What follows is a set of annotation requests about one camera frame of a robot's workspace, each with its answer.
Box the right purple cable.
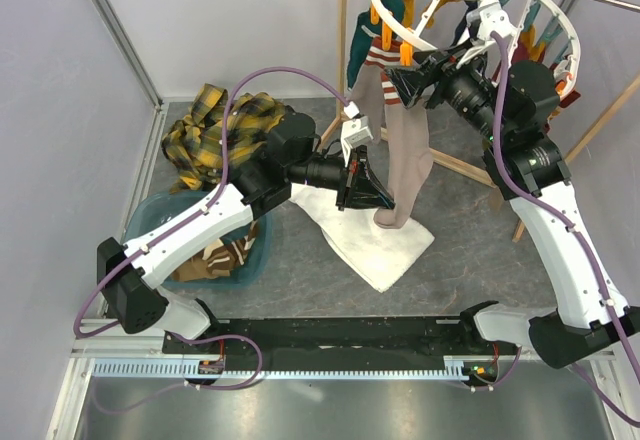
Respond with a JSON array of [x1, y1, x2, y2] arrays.
[[489, 32, 640, 431]]

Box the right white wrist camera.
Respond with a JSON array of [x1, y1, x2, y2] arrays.
[[468, 2, 517, 55]]

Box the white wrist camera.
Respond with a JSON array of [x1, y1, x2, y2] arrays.
[[340, 102, 373, 160], [468, 2, 517, 55]]

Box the teal plastic basin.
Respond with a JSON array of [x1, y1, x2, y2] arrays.
[[123, 191, 272, 290]]

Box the grey sock red stripes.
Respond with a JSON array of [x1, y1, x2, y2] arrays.
[[350, 37, 402, 144], [374, 73, 434, 229]]

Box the grey cable duct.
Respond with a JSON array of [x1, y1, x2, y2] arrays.
[[92, 358, 469, 381]]

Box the aluminium corner post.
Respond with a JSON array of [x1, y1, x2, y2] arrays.
[[91, 0, 163, 109]]

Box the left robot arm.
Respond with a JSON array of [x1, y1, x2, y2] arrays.
[[97, 113, 395, 353]]

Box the brown striped sock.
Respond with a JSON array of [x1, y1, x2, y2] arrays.
[[225, 222, 260, 269], [171, 240, 237, 283]]

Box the white round sock hanger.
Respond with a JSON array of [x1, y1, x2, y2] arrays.
[[370, 0, 581, 99]]

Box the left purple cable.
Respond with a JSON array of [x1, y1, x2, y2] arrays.
[[73, 65, 354, 339]]

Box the wooden clothes rack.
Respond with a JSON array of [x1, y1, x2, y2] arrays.
[[319, 0, 640, 244]]

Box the yellow plaid shirt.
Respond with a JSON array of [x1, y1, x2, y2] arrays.
[[161, 84, 294, 194]]

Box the purple cable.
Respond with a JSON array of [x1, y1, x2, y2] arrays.
[[73, 65, 354, 339], [489, 32, 640, 431]]

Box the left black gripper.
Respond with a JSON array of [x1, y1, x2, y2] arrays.
[[289, 146, 395, 212]]

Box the navy blue sock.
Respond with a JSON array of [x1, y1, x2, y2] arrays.
[[450, 5, 476, 47]]

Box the dark teal sock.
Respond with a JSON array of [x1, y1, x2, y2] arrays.
[[346, 0, 405, 89]]

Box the white towel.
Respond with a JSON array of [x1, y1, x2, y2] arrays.
[[290, 184, 435, 293]]

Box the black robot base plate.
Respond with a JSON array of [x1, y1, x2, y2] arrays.
[[162, 315, 519, 361]]

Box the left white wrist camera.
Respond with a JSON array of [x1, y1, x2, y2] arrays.
[[340, 102, 373, 160]]

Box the maroon patterned sock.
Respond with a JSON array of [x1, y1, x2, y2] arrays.
[[511, 26, 581, 123]]

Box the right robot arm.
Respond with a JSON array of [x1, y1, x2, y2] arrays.
[[385, 51, 639, 369]]

